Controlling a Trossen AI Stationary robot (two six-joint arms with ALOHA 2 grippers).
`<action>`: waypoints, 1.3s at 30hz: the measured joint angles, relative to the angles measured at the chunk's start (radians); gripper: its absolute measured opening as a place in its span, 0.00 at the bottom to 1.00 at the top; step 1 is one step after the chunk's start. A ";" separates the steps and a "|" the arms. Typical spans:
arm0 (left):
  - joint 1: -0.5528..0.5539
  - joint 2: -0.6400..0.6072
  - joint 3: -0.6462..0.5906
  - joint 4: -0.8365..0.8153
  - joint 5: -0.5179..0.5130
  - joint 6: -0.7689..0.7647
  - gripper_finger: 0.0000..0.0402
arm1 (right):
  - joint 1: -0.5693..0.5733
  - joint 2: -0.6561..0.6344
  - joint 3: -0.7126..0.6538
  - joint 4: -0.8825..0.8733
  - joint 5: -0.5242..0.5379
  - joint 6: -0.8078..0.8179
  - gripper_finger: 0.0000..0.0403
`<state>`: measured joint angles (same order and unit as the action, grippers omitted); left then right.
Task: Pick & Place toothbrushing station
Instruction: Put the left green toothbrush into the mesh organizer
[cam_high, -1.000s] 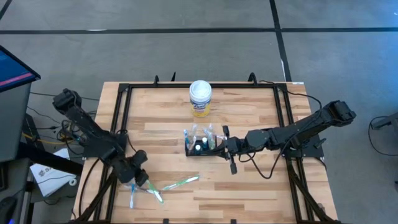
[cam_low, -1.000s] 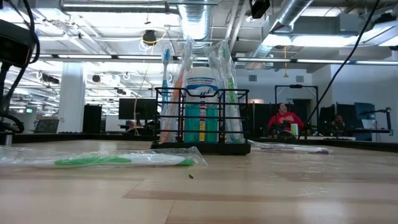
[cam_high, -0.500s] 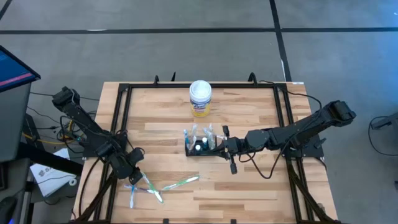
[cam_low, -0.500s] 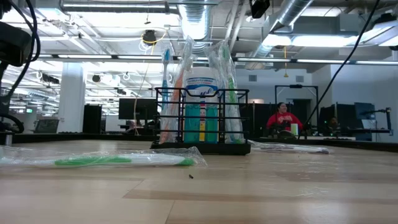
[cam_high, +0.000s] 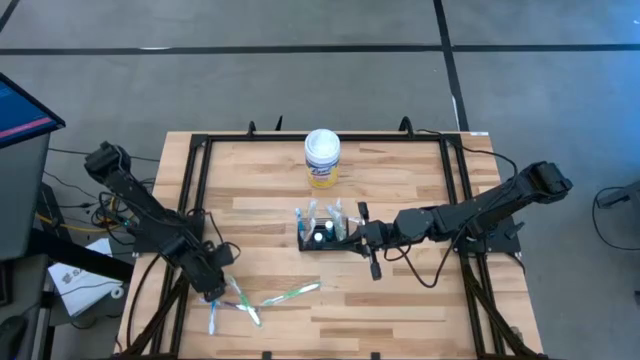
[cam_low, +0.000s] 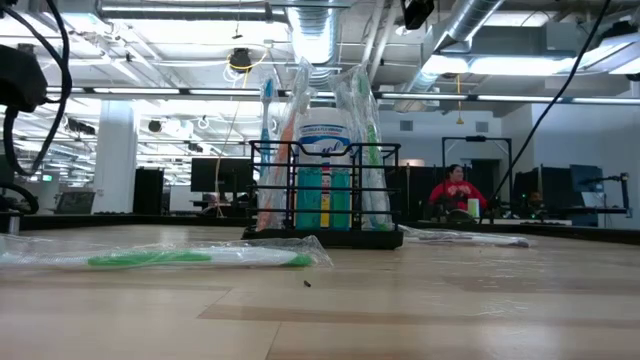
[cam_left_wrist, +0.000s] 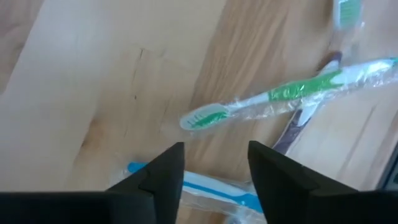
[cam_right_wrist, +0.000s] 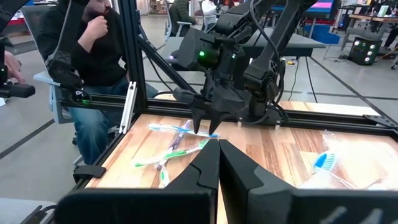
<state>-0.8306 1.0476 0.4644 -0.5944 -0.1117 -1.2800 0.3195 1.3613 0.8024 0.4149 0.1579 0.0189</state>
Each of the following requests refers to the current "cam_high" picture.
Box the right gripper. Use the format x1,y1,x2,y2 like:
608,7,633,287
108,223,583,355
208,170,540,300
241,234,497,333
344,202,396,281

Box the purple toothbrush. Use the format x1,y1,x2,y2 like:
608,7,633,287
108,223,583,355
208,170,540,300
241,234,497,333
198,298,252,312

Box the white-lidded wipes canister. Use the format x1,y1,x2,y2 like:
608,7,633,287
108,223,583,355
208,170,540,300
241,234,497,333
303,128,343,190

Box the black stand beam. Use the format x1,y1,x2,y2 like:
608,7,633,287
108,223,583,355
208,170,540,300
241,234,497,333
27,227,136,284

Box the white box on floor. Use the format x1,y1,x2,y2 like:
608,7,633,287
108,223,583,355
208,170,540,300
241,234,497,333
47,237,125,318

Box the grey equipment cart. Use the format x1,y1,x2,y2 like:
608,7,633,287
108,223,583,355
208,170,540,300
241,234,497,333
0,132,52,261

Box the blue display screen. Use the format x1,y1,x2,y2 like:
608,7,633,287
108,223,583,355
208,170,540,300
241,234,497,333
0,72,67,150

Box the grey floor stand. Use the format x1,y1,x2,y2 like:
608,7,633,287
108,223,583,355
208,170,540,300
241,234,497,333
595,178,640,210

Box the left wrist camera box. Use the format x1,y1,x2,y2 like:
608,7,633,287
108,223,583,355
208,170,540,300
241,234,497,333
209,242,236,266

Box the black wire caddy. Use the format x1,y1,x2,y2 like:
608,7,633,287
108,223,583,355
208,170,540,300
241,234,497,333
297,219,364,253

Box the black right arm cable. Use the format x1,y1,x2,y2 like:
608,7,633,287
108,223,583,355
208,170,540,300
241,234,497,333
383,227,469,290

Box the yellow cable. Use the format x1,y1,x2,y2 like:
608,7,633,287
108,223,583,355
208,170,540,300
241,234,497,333
34,212,124,235

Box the black floor cable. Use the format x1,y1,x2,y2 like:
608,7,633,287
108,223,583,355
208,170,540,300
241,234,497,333
592,185,640,252

